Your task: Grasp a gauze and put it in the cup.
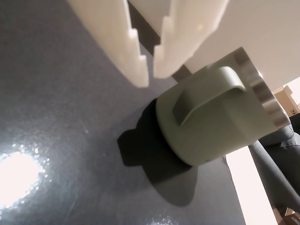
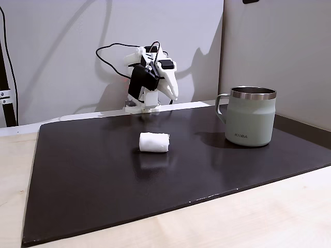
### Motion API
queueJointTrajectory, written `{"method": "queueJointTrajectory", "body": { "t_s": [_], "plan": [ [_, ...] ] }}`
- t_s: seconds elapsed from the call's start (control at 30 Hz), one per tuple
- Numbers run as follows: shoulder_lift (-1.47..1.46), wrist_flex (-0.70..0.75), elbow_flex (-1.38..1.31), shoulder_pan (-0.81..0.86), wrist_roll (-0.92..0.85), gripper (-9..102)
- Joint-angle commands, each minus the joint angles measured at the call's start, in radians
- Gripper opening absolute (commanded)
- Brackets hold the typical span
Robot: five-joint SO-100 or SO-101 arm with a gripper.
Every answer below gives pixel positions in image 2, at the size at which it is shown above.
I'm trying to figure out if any black camera cable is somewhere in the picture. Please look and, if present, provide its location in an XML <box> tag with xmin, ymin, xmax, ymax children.
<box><xmin>95</xmin><ymin>42</ymin><xmax>145</xmax><ymax>81</ymax></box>

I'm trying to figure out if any black hanging cable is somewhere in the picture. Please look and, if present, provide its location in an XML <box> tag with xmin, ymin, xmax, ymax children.
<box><xmin>0</xmin><ymin>5</ymin><xmax>19</xmax><ymax>126</ymax></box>

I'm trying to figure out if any white gauze roll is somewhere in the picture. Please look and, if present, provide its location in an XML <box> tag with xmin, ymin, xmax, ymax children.
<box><xmin>139</xmin><ymin>132</ymin><xmax>170</xmax><ymax>153</ymax></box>

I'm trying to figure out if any sage green metal mug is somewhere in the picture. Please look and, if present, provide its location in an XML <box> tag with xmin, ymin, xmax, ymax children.
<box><xmin>215</xmin><ymin>86</ymin><xmax>277</xmax><ymax>148</ymax></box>

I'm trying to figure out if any black stand pole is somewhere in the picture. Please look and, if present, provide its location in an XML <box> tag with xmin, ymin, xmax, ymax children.
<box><xmin>0</xmin><ymin>41</ymin><xmax>18</xmax><ymax>128</ymax></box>

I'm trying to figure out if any black camera box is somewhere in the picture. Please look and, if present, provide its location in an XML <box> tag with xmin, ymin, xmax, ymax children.
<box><xmin>128</xmin><ymin>64</ymin><xmax>160</xmax><ymax>100</ymax></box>

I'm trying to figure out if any black table mat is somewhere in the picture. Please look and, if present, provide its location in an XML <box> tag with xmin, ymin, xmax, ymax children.
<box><xmin>21</xmin><ymin>104</ymin><xmax>331</xmax><ymax>246</ymax></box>

